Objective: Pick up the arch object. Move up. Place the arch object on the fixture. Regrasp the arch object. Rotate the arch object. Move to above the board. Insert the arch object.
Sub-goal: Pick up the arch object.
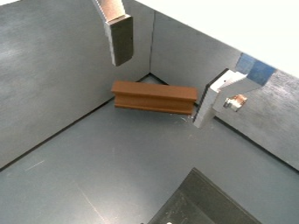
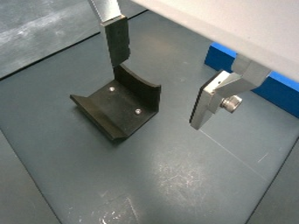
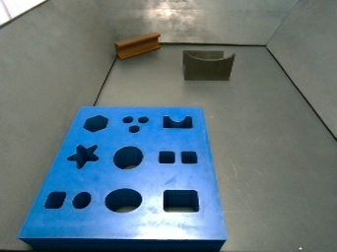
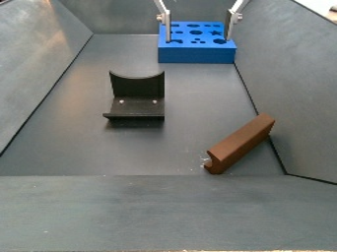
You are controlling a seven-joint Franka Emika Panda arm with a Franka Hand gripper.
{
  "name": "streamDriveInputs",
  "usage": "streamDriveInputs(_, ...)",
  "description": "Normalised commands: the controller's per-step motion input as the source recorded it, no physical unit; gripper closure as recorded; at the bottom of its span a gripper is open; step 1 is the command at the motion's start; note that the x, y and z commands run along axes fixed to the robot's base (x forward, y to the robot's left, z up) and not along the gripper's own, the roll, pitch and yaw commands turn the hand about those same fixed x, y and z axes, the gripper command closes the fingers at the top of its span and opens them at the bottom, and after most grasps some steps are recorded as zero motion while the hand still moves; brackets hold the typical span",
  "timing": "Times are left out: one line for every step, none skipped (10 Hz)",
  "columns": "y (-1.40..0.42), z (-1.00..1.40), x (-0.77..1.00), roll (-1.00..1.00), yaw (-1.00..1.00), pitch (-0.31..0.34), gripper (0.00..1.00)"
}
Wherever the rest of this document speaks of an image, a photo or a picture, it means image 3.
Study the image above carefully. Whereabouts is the dark grey curved fixture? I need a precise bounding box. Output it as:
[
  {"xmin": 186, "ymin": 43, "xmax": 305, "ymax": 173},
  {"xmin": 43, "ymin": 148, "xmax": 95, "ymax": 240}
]
[{"xmin": 183, "ymin": 50, "xmax": 235, "ymax": 81}]

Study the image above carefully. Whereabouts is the brown arch block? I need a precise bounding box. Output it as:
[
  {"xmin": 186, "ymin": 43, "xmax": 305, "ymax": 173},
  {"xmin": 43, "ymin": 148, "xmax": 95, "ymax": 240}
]
[{"xmin": 115, "ymin": 32, "xmax": 160, "ymax": 60}]

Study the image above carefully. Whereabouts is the blue shape-sorting board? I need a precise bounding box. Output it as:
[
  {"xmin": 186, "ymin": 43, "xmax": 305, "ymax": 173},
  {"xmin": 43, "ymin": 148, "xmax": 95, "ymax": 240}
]
[{"xmin": 19, "ymin": 106, "xmax": 227, "ymax": 252}]

